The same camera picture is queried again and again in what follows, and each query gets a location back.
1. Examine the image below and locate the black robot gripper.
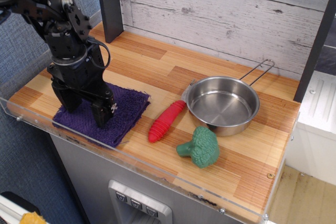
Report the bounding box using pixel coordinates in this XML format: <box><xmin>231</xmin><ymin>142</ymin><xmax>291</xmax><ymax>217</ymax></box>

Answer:
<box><xmin>47</xmin><ymin>44</ymin><xmax>117</xmax><ymax>128</ymax></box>

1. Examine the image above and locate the purple terry cloth napkin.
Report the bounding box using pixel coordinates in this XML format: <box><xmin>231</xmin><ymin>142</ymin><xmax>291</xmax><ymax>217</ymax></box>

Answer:
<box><xmin>53</xmin><ymin>83</ymin><xmax>150</xmax><ymax>147</ymax></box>

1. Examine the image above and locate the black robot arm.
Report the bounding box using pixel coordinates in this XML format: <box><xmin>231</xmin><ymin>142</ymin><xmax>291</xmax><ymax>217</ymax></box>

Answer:
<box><xmin>1</xmin><ymin>0</ymin><xmax>117</xmax><ymax>127</ymax></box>

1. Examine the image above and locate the clear acrylic table guard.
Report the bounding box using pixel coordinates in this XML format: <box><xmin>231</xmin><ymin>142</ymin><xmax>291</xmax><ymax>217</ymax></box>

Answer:
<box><xmin>0</xmin><ymin>8</ymin><xmax>301</xmax><ymax>224</ymax></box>

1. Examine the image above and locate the grey toy fridge cabinet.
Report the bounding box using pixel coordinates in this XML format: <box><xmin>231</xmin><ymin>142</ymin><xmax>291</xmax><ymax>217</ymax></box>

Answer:
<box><xmin>51</xmin><ymin>135</ymin><xmax>238</xmax><ymax>223</ymax></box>

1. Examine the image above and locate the silver dispenser button panel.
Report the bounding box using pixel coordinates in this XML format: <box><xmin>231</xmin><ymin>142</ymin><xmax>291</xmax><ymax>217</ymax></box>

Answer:
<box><xmin>108</xmin><ymin>179</ymin><xmax>173</xmax><ymax>223</ymax></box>

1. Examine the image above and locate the green toy broccoli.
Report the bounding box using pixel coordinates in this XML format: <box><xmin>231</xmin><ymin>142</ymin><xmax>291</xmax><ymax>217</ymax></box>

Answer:
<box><xmin>176</xmin><ymin>126</ymin><xmax>220</xmax><ymax>168</ymax></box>

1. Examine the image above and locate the stainless steel pan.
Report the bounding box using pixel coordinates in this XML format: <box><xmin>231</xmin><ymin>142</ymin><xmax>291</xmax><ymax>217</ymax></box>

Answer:
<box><xmin>185</xmin><ymin>59</ymin><xmax>276</xmax><ymax>137</ymax></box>

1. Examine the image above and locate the white cabinet on right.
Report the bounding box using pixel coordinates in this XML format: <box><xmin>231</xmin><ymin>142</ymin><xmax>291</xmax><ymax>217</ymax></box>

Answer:
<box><xmin>285</xmin><ymin>71</ymin><xmax>335</xmax><ymax>185</ymax></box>

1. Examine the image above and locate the black cable loop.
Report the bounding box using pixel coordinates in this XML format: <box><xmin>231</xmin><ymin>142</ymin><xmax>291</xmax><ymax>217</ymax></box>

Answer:
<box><xmin>86</xmin><ymin>36</ymin><xmax>111</xmax><ymax>69</ymax></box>

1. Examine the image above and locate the dark right shelf post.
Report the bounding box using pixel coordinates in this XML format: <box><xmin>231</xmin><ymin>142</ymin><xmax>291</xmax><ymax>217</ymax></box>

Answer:
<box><xmin>293</xmin><ymin>0</ymin><xmax>335</xmax><ymax>102</ymax></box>

